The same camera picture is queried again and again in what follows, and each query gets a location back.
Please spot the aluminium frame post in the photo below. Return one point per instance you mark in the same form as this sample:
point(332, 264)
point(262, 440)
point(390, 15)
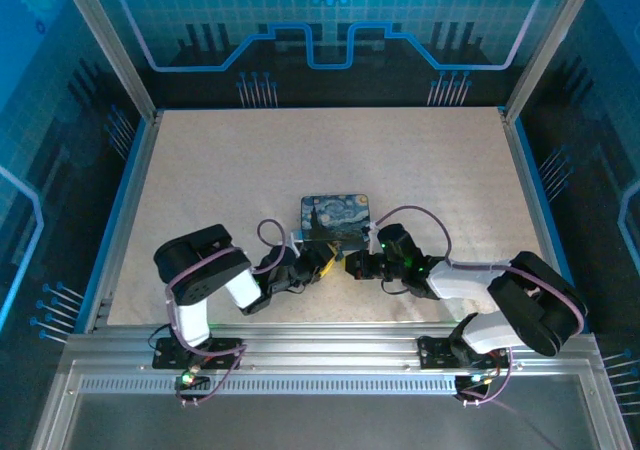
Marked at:
point(110, 45)
point(547, 45)

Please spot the starry night picture card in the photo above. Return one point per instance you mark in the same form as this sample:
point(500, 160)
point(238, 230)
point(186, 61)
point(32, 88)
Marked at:
point(335, 220)

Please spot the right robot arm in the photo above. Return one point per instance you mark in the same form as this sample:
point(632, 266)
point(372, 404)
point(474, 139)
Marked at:
point(525, 290)

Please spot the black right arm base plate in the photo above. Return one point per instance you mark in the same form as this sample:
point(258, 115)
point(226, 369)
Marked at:
point(435, 352)

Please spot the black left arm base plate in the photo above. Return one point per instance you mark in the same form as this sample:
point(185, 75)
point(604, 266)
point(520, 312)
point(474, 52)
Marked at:
point(225, 355)

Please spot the small green LED board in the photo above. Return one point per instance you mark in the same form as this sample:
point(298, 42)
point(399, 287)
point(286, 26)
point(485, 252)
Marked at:
point(192, 381)
point(475, 381)

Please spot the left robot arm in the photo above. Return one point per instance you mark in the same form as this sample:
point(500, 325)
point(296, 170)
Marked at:
point(200, 265)

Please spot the aluminium rail beam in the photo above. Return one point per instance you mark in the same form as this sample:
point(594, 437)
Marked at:
point(325, 345)

